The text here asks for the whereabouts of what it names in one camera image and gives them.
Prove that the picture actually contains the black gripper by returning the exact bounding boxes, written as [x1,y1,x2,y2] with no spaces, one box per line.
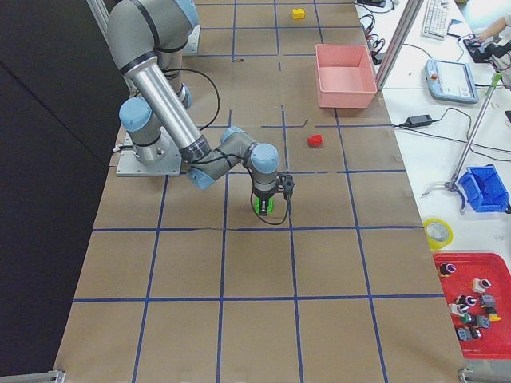
[252,172,295,216]

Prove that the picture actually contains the green toy block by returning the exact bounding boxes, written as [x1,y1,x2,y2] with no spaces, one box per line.
[253,197,274,215]

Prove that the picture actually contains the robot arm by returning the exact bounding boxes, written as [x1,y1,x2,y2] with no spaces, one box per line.
[106,1,294,216]

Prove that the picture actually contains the pink plastic box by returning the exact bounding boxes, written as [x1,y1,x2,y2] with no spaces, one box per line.
[315,44,378,109]

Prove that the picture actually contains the person hand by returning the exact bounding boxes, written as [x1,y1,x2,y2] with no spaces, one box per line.
[477,14,510,42]

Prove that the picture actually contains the red toy block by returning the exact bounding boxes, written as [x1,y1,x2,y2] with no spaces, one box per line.
[307,134,323,148]

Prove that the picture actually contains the black laptop adapter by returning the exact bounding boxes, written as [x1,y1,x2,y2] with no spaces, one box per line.
[403,114,434,128]

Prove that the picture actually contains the yellow tape roll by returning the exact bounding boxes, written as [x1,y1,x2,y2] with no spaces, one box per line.
[423,218,454,251]

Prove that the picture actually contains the reacher grabber tool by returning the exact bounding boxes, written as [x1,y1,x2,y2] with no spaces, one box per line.
[421,73,501,215]

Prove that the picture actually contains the yellow toy block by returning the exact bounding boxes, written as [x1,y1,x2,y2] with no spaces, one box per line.
[291,8,306,20]

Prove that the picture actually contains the blue storage bin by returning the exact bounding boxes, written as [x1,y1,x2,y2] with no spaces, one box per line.
[458,164,510,214]

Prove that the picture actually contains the teach pendant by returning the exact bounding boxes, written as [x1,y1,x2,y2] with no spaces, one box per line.
[425,59,479,104]

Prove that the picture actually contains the red parts tray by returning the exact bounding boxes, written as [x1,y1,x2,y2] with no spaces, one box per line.
[434,252,510,359]

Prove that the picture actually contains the white keyboard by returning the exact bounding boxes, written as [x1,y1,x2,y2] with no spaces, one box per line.
[421,0,450,41]

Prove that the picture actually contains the aluminium frame post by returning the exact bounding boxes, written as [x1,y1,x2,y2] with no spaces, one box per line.
[375,0,423,90]

